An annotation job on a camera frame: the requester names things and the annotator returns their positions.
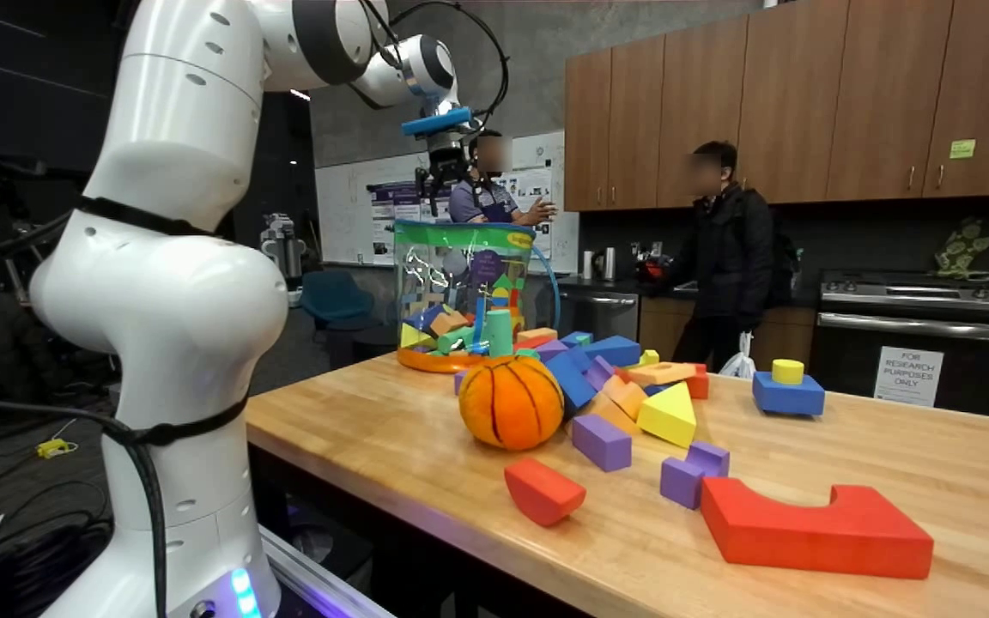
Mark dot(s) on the tan flat foam block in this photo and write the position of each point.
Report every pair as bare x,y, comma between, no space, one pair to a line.
659,371

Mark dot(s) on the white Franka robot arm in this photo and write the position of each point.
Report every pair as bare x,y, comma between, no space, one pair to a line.
174,309

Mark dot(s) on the green cabinet sticker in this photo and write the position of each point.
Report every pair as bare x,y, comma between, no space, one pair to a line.
961,148

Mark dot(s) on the stainless steel oven range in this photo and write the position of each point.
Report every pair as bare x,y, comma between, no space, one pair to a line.
929,332

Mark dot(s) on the clear toy bag green rim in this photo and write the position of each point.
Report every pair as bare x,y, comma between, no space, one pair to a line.
426,279

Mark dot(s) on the teal chair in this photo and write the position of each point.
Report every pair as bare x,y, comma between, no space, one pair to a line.
336,300

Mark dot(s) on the orange foam block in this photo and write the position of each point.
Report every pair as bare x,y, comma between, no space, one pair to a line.
624,401

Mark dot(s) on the green plant decoration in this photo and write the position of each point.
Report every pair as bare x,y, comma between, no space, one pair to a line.
961,248

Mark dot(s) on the green cylinder foam block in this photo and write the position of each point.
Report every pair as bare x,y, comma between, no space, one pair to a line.
499,332

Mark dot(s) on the purple cuboid foam block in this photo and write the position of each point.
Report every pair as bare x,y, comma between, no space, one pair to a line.
600,439

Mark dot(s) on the red rectangular foam block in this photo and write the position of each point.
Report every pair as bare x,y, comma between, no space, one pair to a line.
697,382

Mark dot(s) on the small yellow cylinder block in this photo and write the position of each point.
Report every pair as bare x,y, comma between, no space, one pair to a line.
789,371

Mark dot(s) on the large red arch block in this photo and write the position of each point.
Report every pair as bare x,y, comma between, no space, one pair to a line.
813,533

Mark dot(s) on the stainless steel dishwasher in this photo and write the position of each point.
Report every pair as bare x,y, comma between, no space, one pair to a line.
600,309

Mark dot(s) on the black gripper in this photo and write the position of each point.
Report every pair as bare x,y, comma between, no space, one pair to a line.
449,159

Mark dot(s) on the white paper sign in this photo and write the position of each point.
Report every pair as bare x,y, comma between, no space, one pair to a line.
909,377

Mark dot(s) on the red wedge foam block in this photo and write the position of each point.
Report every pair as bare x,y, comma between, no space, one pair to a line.
545,489

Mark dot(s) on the blue triangular foam block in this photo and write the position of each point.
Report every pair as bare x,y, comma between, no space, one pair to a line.
570,377

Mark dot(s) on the blue flat foam block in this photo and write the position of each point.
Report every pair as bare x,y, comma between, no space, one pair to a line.
611,348

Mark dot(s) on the salmon foam block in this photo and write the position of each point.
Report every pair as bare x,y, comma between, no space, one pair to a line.
538,336

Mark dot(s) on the person in blue shirt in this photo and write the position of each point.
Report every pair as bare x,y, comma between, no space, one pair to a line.
493,201

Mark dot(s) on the person in black jacket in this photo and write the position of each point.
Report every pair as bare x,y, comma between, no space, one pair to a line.
731,258

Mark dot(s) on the yellow triangular foam block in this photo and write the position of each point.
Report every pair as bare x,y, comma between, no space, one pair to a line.
667,415

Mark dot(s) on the orange plush basketball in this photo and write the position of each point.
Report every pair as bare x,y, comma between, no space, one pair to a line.
509,404

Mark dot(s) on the yellow floor object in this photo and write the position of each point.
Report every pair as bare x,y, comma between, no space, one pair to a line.
57,446

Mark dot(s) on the steel coffee appliance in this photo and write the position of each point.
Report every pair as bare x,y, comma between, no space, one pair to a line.
278,246

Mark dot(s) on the wooden wall cabinets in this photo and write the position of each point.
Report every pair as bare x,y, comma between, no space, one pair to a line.
816,96

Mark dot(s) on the purple stepped foam block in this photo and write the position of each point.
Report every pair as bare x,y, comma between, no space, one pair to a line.
688,476

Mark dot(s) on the tiny yellow foam block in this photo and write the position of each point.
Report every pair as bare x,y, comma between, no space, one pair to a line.
648,356

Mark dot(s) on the blue notched foam block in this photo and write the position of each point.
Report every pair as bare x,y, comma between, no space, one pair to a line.
789,397

